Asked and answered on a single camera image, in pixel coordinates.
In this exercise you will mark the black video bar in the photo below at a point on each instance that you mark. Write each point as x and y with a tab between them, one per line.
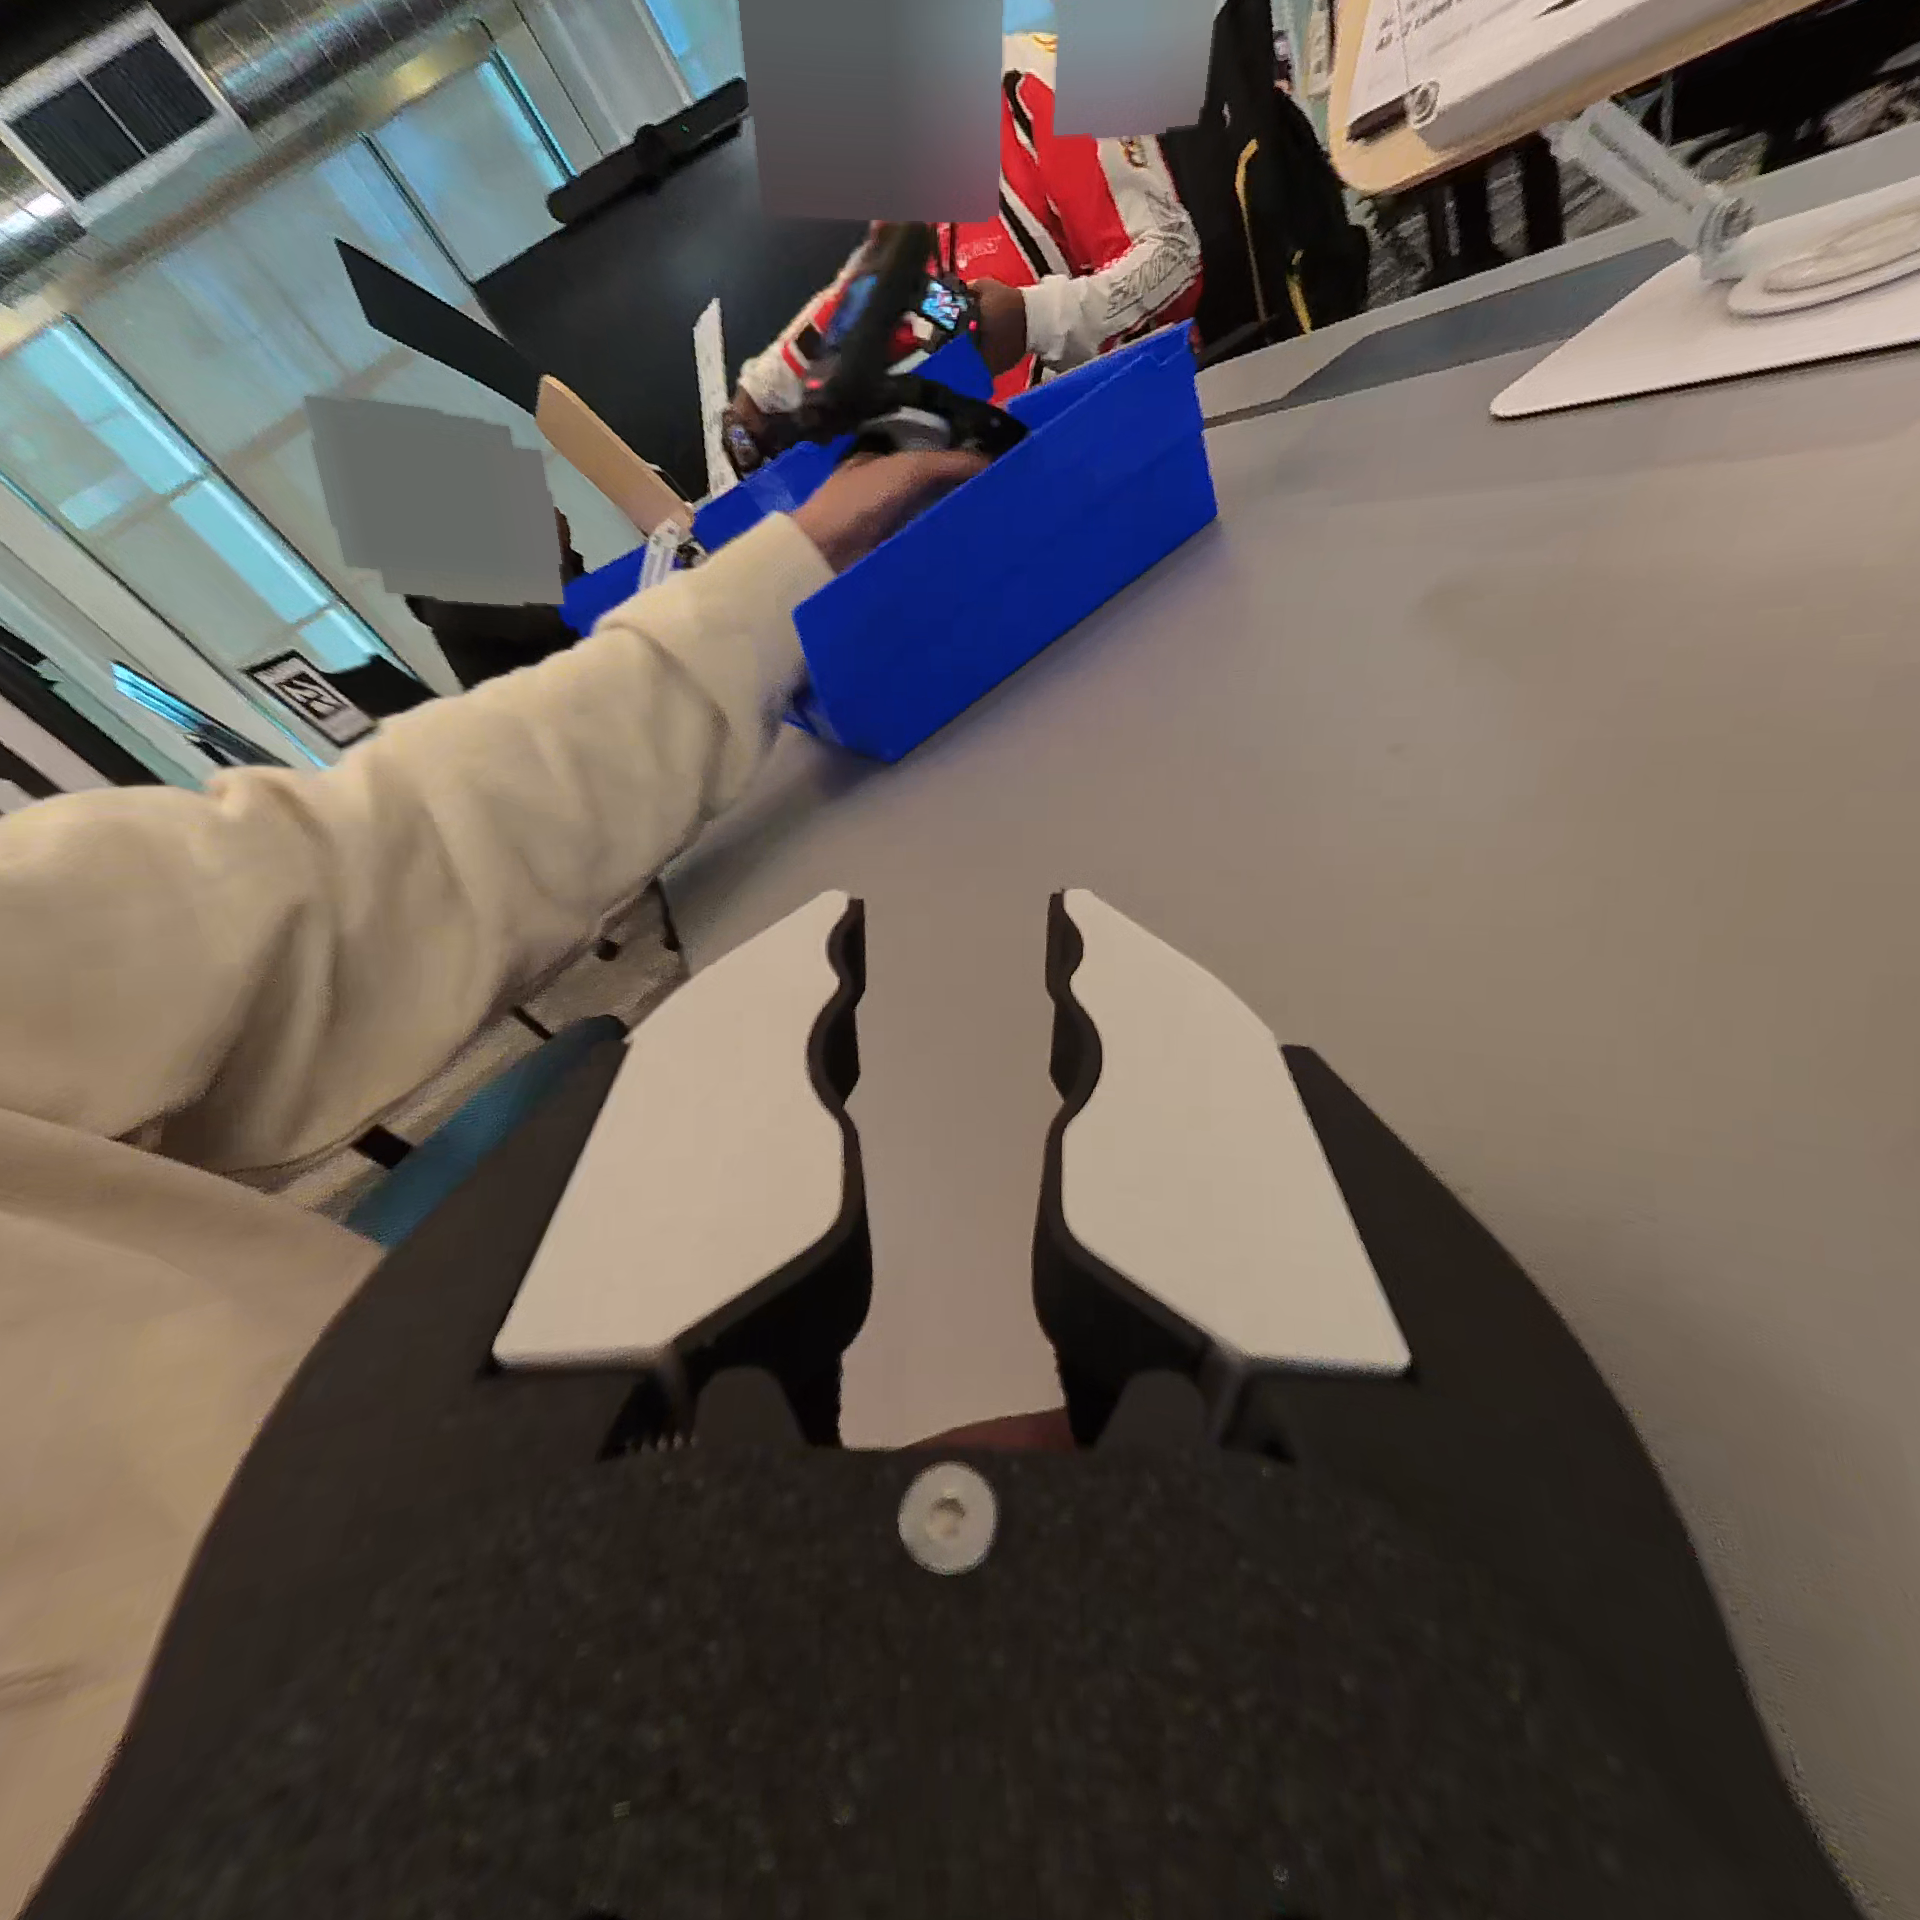
645	151

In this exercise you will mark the wooden board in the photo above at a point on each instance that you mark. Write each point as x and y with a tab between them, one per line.
601	448

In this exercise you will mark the blue plastic bin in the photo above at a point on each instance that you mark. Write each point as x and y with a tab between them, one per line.
1021	572
661	564

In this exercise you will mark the person's left forearm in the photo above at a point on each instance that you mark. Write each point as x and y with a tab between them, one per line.
377	870

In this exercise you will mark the white metal stand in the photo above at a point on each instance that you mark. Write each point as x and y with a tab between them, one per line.
1681	330

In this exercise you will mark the black jacket with yellow trim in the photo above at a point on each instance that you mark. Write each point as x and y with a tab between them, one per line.
1277	181

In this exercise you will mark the printed instruction sheet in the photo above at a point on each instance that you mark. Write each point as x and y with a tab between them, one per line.
1442	68

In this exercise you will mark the person's cream sweatshirt torso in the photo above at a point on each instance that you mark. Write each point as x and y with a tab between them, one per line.
121	1427

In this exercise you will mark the dark monitor screen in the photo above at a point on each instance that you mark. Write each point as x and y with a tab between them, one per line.
629	300

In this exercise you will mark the white metal bracket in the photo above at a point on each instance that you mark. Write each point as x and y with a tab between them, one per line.
704	390

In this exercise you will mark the white document stand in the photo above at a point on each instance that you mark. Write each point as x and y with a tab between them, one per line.
1366	151

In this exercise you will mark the black white printed marker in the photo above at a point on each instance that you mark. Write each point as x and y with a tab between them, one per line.
311	700

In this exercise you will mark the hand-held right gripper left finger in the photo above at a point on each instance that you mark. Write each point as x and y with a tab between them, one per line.
697	1187

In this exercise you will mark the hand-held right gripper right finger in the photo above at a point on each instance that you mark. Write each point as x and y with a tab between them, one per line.
1214	1187

